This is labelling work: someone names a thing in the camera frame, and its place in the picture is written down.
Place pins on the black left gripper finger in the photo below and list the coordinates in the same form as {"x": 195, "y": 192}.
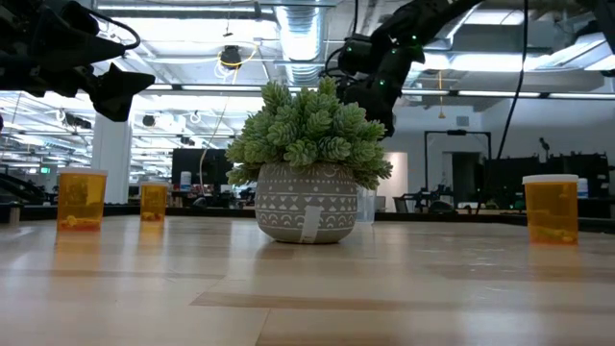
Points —
{"x": 115, "y": 93}
{"x": 77, "y": 48}

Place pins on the large orange pill bottle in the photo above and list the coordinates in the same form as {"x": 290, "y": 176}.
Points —
{"x": 550, "y": 211}
{"x": 81, "y": 199}

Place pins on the small orange pill bottle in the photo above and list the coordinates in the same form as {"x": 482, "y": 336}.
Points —
{"x": 154, "y": 202}

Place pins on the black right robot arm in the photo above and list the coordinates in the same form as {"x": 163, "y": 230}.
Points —
{"x": 423, "y": 21}

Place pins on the white square pillar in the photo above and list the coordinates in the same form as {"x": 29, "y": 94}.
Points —
{"x": 113, "y": 158}

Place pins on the green artificial succulent plant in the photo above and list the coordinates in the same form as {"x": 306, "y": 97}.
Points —
{"x": 307, "y": 130}

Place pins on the black monitor screen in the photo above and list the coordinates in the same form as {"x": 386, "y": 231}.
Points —
{"x": 192, "y": 165}

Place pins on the black background robot rig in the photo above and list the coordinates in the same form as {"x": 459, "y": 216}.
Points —
{"x": 423, "y": 199}

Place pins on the white bottle with blue label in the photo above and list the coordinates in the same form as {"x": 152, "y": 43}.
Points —
{"x": 185, "y": 181}
{"x": 582, "y": 187}

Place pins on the black curved bar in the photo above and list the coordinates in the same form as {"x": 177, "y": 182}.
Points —
{"x": 19, "y": 185}

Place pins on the long ceiling light strip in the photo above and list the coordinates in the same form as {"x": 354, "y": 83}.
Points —
{"x": 499, "y": 93}

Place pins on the grey patterned ceramic pot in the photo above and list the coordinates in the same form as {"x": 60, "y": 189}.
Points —
{"x": 288, "y": 202}

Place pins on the white label sticker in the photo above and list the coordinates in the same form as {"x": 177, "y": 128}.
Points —
{"x": 311, "y": 223}

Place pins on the black microphone stand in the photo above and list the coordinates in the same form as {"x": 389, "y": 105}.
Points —
{"x": 544, "y": 144}

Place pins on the black metal frame stand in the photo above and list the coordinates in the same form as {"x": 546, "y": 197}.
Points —
{"x": 456, "y": 132}

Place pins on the grey wall vent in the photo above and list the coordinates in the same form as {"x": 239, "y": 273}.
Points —
{"x": 462, "y": 121}

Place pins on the silver ribbed ceiling duct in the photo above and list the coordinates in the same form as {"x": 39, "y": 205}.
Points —
{"x": 302, "y": 38}

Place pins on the black overhead camera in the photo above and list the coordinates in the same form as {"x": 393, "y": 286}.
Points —
{"x": 231, "y": 55}

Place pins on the black table border rail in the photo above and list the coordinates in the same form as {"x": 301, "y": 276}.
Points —
{"x": 432, "y": 217}

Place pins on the grey table corner post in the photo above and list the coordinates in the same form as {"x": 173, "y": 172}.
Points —
{"x": 14, "y": 214}

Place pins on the black partition wall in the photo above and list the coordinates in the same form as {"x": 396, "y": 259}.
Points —
{"x": 509, "y": 178}

